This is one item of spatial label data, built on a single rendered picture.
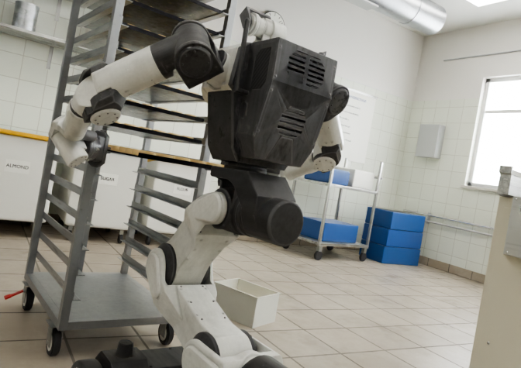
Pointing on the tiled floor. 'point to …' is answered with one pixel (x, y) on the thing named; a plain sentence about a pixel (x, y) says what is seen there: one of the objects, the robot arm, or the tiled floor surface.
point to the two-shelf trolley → (337, 214)
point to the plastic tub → (246, 302)
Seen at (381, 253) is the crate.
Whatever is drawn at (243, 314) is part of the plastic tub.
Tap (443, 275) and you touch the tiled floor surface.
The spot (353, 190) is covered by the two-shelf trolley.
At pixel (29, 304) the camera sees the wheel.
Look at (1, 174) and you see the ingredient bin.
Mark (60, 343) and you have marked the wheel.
